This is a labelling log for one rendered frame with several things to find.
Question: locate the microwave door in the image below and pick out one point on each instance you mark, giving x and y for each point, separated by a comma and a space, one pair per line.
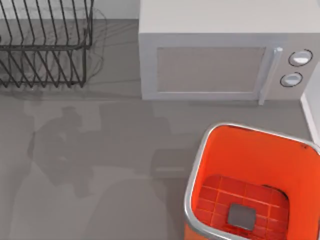
210, 70

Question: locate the orange bin with metal rim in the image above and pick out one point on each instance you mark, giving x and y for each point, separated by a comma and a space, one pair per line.
250, 155

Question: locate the pale microwave oven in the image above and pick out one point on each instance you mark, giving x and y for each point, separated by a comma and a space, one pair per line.
200, 20

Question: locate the grey square block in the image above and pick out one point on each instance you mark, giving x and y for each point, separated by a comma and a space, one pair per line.
241, 216

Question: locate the small microwave knob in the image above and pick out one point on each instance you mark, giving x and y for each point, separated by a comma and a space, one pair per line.
291, 79

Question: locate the large microwave knob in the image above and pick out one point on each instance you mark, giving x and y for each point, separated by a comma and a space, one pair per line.
300, 58

